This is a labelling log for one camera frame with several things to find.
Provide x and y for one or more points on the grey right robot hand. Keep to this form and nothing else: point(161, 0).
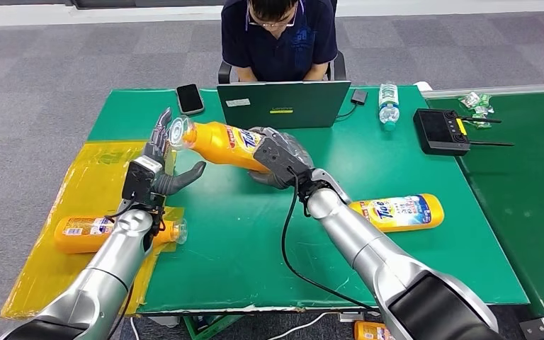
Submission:
point(283, 157)

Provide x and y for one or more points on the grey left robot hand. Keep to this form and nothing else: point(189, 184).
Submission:
point(159, 145)

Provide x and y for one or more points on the orange Tide detergent bottle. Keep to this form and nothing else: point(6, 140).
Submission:
point(215, 145)
point(401, 213)
point(77, 232)

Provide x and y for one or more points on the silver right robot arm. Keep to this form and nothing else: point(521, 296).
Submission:
point(370, 244)

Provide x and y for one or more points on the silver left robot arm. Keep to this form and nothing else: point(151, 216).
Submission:
point(112, 263)

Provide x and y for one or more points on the clear plastic water bottle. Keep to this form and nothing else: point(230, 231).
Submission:
point(388, 105)

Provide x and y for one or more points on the orange detergent bottle under table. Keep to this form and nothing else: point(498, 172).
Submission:
point(370, 331)

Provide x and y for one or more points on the dark green Lenovo laptop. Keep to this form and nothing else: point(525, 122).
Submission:
point(283, 105)

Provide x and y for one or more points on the black smartphone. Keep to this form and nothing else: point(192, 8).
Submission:
point(190, 98)

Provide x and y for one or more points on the yellow plastic sheet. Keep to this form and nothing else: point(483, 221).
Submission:
point(89, 183)

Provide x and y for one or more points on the person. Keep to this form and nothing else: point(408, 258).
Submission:
point(276, 47)

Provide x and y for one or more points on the black remote controller with antennas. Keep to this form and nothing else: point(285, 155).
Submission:
point(438, 131)

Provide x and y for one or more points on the green crate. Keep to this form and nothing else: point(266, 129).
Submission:
point(206, 326)

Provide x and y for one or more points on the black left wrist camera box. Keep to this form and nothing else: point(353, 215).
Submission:
point(138, 180)

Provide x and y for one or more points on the aluminium table rail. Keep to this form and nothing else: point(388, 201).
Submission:
point(488, 89)

